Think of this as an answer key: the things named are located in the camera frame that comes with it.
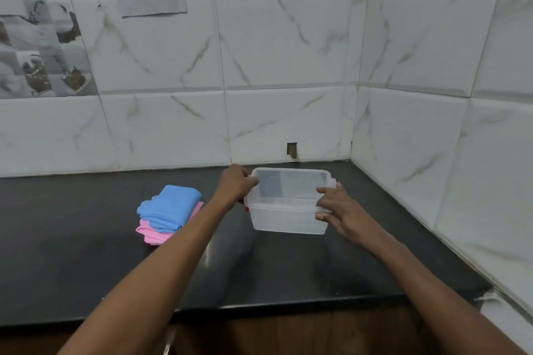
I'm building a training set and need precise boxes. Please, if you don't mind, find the person's right hand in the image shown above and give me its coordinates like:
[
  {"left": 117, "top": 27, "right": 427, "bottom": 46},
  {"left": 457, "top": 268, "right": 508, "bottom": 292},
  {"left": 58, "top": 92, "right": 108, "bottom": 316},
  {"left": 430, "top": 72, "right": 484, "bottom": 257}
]
[{"left": 315, "top": 182, "right": 390, "bottom": 250}]

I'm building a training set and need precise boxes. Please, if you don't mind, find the clear plastic storage container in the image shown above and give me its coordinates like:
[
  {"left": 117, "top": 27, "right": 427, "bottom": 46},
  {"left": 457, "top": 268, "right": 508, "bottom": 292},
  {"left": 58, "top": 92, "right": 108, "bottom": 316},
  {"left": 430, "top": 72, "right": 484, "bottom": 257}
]
[{"left": 243, "top": 167, "right": 338, "bottom": 235}]

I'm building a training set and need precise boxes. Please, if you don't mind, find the person's right forearm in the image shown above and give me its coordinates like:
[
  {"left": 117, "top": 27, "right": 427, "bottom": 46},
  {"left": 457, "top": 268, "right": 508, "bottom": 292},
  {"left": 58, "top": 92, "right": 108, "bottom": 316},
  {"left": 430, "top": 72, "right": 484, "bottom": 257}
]
[{"left": 368, "top": 235, "right": 528, "bottom": 355}]

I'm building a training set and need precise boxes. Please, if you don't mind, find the person's left forearm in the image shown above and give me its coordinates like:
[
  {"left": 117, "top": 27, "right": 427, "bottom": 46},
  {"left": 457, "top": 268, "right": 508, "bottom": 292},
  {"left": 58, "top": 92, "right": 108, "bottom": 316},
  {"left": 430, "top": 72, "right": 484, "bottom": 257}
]
[{"left": 57, "top": 196, "right": 229, "bottom": 355}]

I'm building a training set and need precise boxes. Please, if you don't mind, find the brown wooden cabinet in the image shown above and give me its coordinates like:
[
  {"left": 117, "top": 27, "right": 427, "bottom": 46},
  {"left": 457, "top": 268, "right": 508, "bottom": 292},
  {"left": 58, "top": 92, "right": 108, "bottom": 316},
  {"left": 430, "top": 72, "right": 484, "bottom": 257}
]
[{"left": 0, "top": 304, "right": 519, "bottom": 355}]

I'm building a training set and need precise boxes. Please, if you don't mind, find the blue folded cloth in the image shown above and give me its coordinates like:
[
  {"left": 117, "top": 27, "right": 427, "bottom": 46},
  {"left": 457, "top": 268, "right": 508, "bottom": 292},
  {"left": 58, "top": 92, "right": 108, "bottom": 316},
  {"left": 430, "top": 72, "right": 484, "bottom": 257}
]
[{"left": 137, "top": 184, "right": 202, "bottom": 233}]

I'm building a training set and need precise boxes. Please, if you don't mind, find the pink folded cloth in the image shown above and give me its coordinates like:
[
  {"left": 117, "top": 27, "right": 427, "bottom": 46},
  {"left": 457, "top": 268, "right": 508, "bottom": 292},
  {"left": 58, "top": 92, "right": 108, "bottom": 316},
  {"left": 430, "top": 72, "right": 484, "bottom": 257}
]
[{"left": 136, "top": 201, "right": 205, "bottom": 246}]

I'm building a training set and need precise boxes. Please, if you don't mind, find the person's left hand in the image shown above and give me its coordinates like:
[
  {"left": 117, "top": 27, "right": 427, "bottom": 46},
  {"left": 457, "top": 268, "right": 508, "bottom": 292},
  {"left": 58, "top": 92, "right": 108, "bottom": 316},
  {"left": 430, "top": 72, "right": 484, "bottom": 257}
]
[{"left": 213, "top": 164, "right": 260, "bottom": 206}]

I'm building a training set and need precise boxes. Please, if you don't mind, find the food picture wall tile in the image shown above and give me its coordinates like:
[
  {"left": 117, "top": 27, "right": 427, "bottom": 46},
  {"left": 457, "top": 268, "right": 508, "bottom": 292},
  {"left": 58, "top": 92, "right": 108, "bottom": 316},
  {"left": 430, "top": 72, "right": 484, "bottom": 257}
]
[{"left": 0, "top": 0, "right": 99, "bottom": 100}]

